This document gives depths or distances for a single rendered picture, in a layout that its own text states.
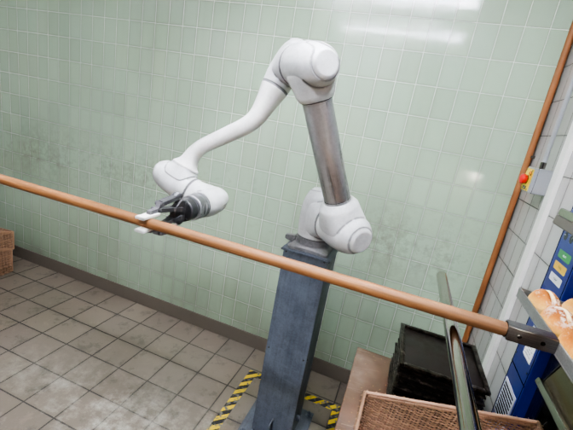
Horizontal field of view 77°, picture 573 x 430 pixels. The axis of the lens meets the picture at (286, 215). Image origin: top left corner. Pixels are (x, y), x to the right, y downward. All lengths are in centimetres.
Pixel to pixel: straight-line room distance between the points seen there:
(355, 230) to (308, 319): 53
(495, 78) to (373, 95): 56
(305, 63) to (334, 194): 45
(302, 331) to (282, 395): 37
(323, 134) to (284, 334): 93
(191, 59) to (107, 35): 66
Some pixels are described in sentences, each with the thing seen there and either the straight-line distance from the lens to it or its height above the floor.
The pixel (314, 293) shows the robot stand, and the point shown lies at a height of 83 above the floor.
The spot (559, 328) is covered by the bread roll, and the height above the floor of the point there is 121.
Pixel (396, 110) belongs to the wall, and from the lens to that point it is 201.
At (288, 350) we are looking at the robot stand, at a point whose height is 52.
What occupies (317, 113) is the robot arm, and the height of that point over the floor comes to 157.
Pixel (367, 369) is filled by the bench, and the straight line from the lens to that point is 168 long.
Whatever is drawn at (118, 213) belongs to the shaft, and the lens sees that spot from 111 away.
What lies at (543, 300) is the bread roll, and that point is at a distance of 109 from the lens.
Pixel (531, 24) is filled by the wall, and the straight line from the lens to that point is 211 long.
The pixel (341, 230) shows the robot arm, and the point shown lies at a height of 118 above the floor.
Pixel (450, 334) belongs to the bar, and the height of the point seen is 117.
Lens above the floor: 154
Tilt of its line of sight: 15 degrees down
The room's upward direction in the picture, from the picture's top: 10 degrees clockwise
